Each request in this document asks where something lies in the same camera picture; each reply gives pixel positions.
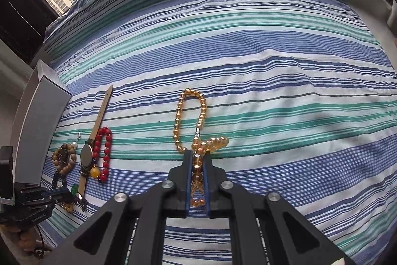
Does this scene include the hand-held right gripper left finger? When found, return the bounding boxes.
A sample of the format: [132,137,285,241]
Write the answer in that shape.
[40,150,193,265]

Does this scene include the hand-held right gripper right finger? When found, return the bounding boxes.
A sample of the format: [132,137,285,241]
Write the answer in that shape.
[203,151,357,265]

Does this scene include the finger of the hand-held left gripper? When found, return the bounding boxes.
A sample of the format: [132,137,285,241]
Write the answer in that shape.
[17,195,70,213]
[15,182,74,199]

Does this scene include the dark bead bracelet green pendant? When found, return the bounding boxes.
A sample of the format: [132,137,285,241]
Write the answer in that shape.
[51,170,82,213]

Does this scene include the wooden bead bracelet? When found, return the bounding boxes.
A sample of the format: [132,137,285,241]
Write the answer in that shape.
[52,143,77,176]

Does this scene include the tan strap wristwatch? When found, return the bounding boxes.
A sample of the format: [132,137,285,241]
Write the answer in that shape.
[77,86,114,211]

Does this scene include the red bead bracelet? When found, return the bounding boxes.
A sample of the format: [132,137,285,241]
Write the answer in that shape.
[93,127,113,184]

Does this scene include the white cardboard box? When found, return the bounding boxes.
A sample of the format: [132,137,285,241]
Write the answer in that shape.
[12,62,72,185]

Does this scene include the person's left hand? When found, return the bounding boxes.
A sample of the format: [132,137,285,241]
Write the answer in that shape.
[12,234,36,253]

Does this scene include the striped bed sheet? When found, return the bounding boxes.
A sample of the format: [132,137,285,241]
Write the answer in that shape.
[42,0,397,265]

